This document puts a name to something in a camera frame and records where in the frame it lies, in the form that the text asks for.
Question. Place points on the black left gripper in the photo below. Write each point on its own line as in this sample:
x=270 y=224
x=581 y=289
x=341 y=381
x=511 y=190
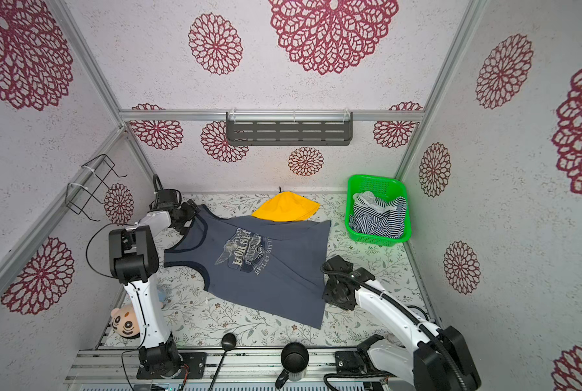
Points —
x=191 y=212

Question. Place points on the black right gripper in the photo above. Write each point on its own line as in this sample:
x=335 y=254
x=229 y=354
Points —
x=335 y=282

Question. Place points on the grey blue tank top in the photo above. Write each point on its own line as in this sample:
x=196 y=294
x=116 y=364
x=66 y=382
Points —
x=260 y=264

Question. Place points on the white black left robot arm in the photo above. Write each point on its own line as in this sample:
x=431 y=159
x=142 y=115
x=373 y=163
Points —
x=134 y=263

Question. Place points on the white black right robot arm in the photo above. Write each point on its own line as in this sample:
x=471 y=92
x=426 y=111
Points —
x=427 y=356

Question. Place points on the striped tank top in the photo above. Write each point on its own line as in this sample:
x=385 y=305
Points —
x=373 y=216

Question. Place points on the black mug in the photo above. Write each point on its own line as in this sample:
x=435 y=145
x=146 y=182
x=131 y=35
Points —
x=294 y=360

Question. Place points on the yellow fabric hat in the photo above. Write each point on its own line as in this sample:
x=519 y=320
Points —
x=287 y=207

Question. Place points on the green plastic basket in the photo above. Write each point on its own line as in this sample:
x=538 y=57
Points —
x=384 y=188

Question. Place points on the cartoon boy plush doll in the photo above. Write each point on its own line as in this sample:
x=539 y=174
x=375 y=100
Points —
x=124 y=320

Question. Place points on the black ladle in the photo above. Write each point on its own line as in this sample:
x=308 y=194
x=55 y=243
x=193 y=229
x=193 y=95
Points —
x=228 y=343

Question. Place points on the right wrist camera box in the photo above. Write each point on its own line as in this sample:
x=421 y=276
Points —
x=337 y=264

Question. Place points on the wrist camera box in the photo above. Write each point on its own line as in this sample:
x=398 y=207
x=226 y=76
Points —
x=167 y=199
x=337 y=264

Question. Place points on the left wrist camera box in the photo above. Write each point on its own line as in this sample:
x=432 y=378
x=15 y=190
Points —
x=167 y=199

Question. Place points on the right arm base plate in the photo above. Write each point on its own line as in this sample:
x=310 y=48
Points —
x=350 y=362

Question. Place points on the black wire wall rack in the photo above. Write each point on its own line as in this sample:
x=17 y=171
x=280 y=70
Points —
x=81 y=192

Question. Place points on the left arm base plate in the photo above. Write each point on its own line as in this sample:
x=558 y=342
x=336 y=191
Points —
x=192 y=367

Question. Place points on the grey wall shelf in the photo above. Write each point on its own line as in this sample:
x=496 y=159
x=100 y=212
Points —
x=294 y=131

